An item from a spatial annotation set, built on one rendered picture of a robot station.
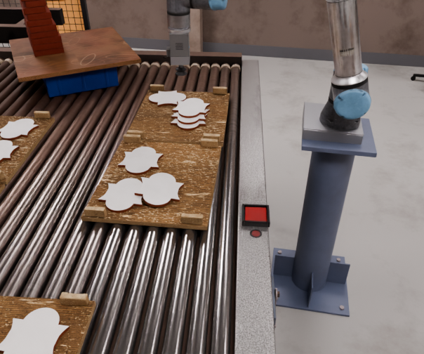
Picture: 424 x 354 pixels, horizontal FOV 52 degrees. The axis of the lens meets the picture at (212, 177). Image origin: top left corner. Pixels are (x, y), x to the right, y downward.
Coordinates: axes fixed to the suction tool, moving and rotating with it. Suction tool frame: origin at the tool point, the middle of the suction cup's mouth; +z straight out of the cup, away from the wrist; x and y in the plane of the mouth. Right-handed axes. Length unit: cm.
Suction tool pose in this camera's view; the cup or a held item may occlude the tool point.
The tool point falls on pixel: (181, 73)
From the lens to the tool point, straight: 156.9
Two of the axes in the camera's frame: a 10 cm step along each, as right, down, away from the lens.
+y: 0.2, 5.9, -8.1
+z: 0.0, 8.1, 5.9
